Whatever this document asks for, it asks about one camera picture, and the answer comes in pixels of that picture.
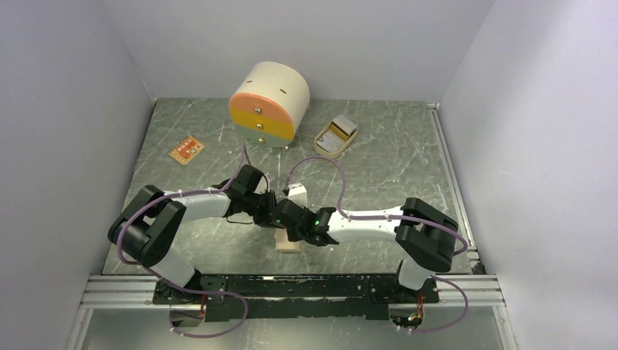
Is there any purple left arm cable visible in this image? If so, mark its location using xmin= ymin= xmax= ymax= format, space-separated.
xmin=115 ymin=144 xmax=250 ymax=339

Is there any beige oval card tray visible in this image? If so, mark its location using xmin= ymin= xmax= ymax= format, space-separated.
xmin=313 ymin=114 xmax=360 ymax=160

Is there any beige leather card holder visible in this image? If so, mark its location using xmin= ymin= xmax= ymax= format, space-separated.
xmin=274 ymin=228 xmax=302 ymax=253

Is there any orange patterned card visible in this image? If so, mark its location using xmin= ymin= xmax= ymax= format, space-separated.
xmin=168 ymin=136 xmax=205 ymax=166

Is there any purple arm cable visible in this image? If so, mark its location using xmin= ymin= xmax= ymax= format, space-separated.
xmin=283 ymin=155 xmax=469 ymax=334
xmin=115 ymin=144 xmax=250 ymax=339

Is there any round pastel drawer cabinet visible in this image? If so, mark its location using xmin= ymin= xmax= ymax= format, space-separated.
xmin=228 ymin=61 xmax=310 ymax=148

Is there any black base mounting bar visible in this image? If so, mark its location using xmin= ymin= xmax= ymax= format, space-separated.
xmin=152 ymin=273 xmax=439 ymax=322

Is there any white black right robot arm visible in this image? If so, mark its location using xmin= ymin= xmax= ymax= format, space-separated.
xmin=273 ymin=198 xmax=465 ymax=302

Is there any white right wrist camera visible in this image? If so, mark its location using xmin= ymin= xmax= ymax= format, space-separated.
xmin=287 ymin=182 xmax=308 ymax=207

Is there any stack of cards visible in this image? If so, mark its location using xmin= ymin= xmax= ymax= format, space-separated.
xmin=317 ymin=114 xmax=359 ymax=154

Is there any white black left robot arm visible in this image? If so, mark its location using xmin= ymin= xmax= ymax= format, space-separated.
xmin=108 ymin=164 xmax=278 ymax=303

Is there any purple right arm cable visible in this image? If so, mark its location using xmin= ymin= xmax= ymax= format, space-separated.
xmin=283 ymin=155 xmax=469 ymax=334

